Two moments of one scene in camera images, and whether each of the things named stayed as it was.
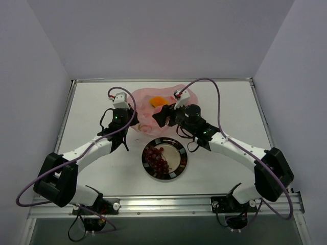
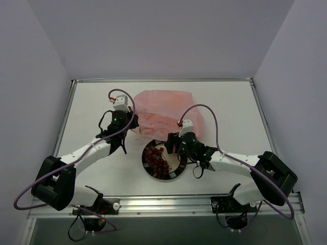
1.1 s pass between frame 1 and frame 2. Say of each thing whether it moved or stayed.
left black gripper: stayed
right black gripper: moved
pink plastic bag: moved
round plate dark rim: stayed
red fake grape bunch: stayed
